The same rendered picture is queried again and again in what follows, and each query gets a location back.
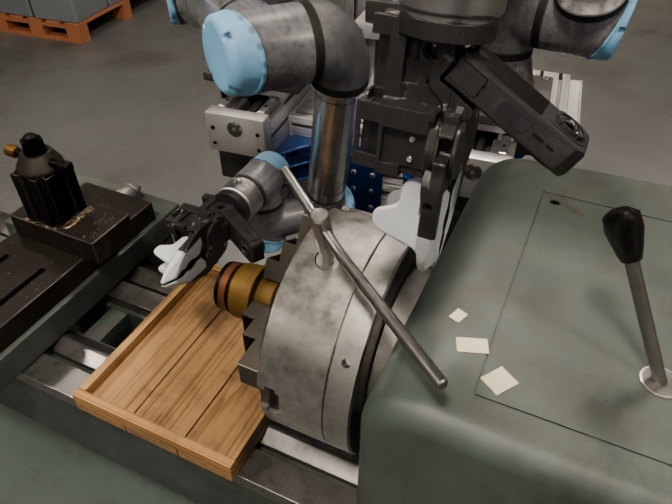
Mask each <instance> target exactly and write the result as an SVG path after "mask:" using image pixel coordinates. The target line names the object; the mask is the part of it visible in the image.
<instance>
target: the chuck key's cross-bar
mask: <svg viewBox="0 0 672 504"><path fill-rule="evenodd" d="M280 173H281V174H282V176H283V177H284V179H285V180H286V182H287V183H288V185H289V186H290V188H291V190H292V191H293V193H294V194H295V196H296V197H297V199H298V200H299V202H300V203H301V205H302V207H303V208H304V210H305V211H306V213H307V214H308V216H309V215H310V212H311V211H312V210H313V209H315V208H316V207H315V205H314V204H313V202H312V201H311V199H310V198H309V196H308V195H307V193H306V192H305V190H304V189H303V187H302V186H301V184H300V183H299V181H298V180H297V178H296V177H295V175H294V174H293V172H292V171H291V169H290V168H289V167H288V166H283V167H282V168H281V170H280ZM321 236H322V237H323V239H324V240H325V242H326V244H327V245H328V247H329V248H330V250H331V251H332V253H333V254H334V256H335V257H336V259H337V260H338V262H339V263H340V264H341V265H342V267H343V268H344V269H345V271H346V272H347V273H348V275H349V276H350V277H351V279H352V280H353V281H354V282H355V284H356V285H357V286H358V288H359V289H360V290H361V292H362V293H363V294H364V296H365V297H366V298H367V299H368V301H369V302H370V303H371V305H372V306H373V307H374V309H375V310H376V311H377V313H378V314H379V315H380V316H381V318H382V319H383V320H384V322H385V323H386V324H387V326H388V327H389V328H390V330H391V331H392V332H393V333H394V335H395V336H396V337H397V339H398V340H399V341H400V343H401V344H402V345H403V347H404V348H405V349H406V350H407V352H408V353H409V354H410V356H411V357H412V358H413V360H414V361H415V362H416V363H417V365H418V366H419V367H420V369H421V370H422V371H423V373H424V374H425V375H426V377H427V378H428V379H429V380H430V382H431V383H432V384H433V386H434V387H435V388H436V389H437V390H443V389H445V388H446V387H447V385H448V379H447V378H446V377H445V376H444V374H443V373H442V372H441V371H440V369H439V368H438V367H437V366H436V364H435V363H434V362H433V361H432V359H431V358H430V357H429V356H428V354H427V353H426V352H425V351H424V349H423V348H422V347H421V346H420V344H419V343H418V342H417V341H416V339H415V338H414V337H413V336H412V334H411V333H410V332H409V331H408V329H407V328H406V327H405V326H404V324H403V323H402V322H401V321H400V319H399V318H398V317H397V316H396V314H395V313H394V312H393V311H392V309H391V308H390V307H389V306H388V304H387V303H386V302H385V301H384V299H383V298H382V297H381V296H380V294H379V293H378V292H377V291H376V289H375V288H374V287H373V286H372V284H371V283H370V282H369V281H368V279H367V278H366V277H365V276H364V274H363V273H362V272H361V271H360V269H359V268H358V267H357V266H356V264H355V263H354V262H353V261H352V259H351V258H350V257H349V256H348V254H347V253H346V252H345V250H344V249H343V247H342V246H341V244H340V243H339V241H338V240H337V238H336V237H335V235H334V234H333V232H332V231H331V229H330V228H329V229H326V230H324V231H323V232H321Z"/></svg>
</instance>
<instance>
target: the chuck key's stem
mask: <svg viewBox="0 0 672 504"><path fill-rule="evenodd" d="M309 218H310V222H311V226H312V230H313V235H314V239H315V243H316V247H317V250H318V252H319V253H320V254H322V260H323V261H324V263H325V264H326V266H328V265H330V264H332V263H334V262H336V261H337V260H336V259H335V256H334V254H333V253H332V251H331V250H330V248H329V247H328V245H327V244H326V242H325V240H324V239H323V237H322V236H321V232H323V231H324V230H326V229H329V228H330V229H331V231H332V232H333V228H332V223H331V218H330V213H329V211H328V210H327V209H326V208H322V207H319V208H315V209H313V210H312V211H311V212H310V215H309Z"/></svg>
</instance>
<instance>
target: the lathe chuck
mask: <svg viewBox="0 0 672 504"><path fill-rule="evenodd" d="M341 210H345V211H349V213H346V212H342V211H340V209H337V208H332V209H331V210H329V213H330V218H331V223H332V228H333V233H334V235H335V237H336V238H337V240H338V241H339V243H340V244H341V246H342V247H343V249H344V250H345V252H346V253H347V254H348V256H349V257H350V258H351V259H352V261H353V262H354V263H355V264H356V266H357V267H358V268H359V269H360V271H361V272H362V273H363V272H364V270H365V268H366V266H367V264H368V262H369V260H370V259H371V257H372V255H373V253H374V251H375V250H376V248H377V247H378V245H379V244H380V242H381V241H382V239H383V238H384V237H385V235H386V233H384V232H382V231H380V230H379V229H377V228H376V227H375V225H374V223H373V220H372V215H373V214H372V213H369V212H365V211H362V210H358V209H354V208H351V207H347V206H343V207H342V209H341ZM351 212H355V213H351ZM318 254H319V252H318V250H317V247H316V243H315V239H314V235H313V230H312V227H311V228H310V229H309V230H308V232H307V233H306V235H305V236H304V237H303V239H302V240H301V242H300V244H299V245H298V247H297V249H296V250H295V252H294V254H293V256H292V258H291V259H290V261H289V263H288V265H287V268H286V270H285V272H284V274H283V276H282V278H281V281H280V283H279V286H278V288H277V291H276V293H275V296H274V299H273V302H272V305H271V308H270V311H269V314H268V317H267V321H266V325H265V329H264V333H263V337H262V342H261V347H260V353H259V360H258V370H257V386H258V388H261V389H263V390H265V388H266V387H267V388H270V389H272V390H274V394H276V395H278V396H279V407H280V409H279V410H278V411H277V410H275V409H273V408H270V405H269V404H267V403H264V402H262V401H261V402H260V405H261V408H262V411H263V412H264V414H265V415H266V417H267V418H269V419H271V420H273V421H275V422H277V423H280V424H282V425H285V426H287V427H289V428H292V429H294V430H296V431H299V432H301V433H303V434H306V435H308V436H310V437H313V438H315V439H317V440H320V441H322V442H324V443H327V441H326V439H325V437H324V433H323V404H324V396H325V390H326V384H327V379H328V374H329V370H330V365H331V361H332V357H333V354H334V350H335V347H336V343H337V340H338V336H339V333H340V330H341V327H342V324H343V321H344V318H345V315H346V313H347V310H348V307H349V305H350V302H351V300H352V297H353V295H354V292H355V290H356V287H357V285H356V284H355V282H354V281H353V280H352V279H351V277H350V276H349V275H348V273H347V272H346V271H345V269H344V268H343V267H342V265H340V266H339V267H338V268H337V269H335V270H332V271H323V270H321V269H319V268H318V267H317V266H316V257H317V255H318ZM327 444H328V443H327Z"/></svg>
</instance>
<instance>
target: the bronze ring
mask: <svg viewBox="0 0 672 504"><path fill-rule="evenodd" d="M265 265H266V264H265ZM265 265H263V266H262V265H259V264H255V263H251V262H247V263H241V262H235V261H231V262H228V263H227V264H226V265H225V266H224V267H223V268H222V269H221V270H220V272H219V274H218V276H217V278H216V281H215V285H214V291H213V297H214V302H215V304H216V306H217V307H218V308H220V309H222V310H224V311H227V312H230V313H231V315H232V316H234V317H237V318H240V319H242V313H243V312H244V311H245V310H246V308H247V307H248V306H249V305H250V303H251V302H252V301H256V302H258V303H262V304H264V305H267V306H270V307H271V305H272V302H273V299H274V296H275V293H276V291H277V288H278V286H279V282H275V281H272V280H269V279H266V278H264V277H263V275H264V270H265Z"/></svg>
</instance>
